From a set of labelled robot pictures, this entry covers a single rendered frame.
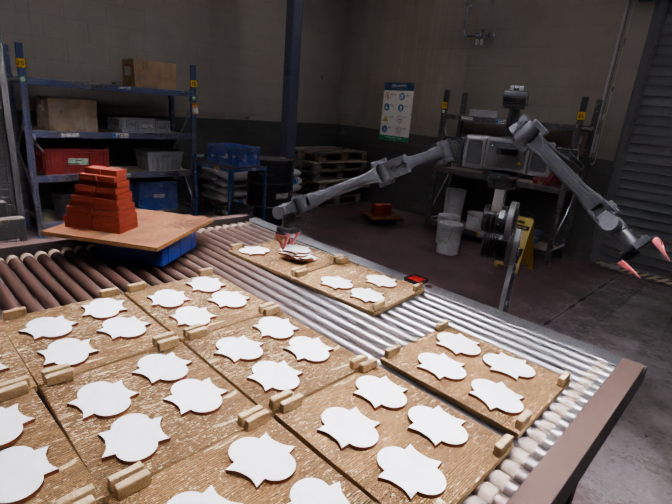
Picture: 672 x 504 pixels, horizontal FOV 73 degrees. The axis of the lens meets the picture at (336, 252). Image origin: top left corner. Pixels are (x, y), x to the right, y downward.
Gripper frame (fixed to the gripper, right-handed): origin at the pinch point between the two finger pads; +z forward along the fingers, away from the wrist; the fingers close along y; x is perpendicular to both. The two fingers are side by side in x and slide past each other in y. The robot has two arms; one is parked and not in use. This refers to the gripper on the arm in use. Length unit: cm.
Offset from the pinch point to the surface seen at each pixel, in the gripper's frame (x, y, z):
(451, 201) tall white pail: -20, -466, 52
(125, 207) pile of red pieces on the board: -52, 43, -15
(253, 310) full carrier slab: 22, 55, 4
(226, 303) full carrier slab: 12, 58, 4
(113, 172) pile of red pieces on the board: -53, 46, -29
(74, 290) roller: -40, 75, 8
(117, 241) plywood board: -43, 54, -5
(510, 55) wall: 13, -503, -142
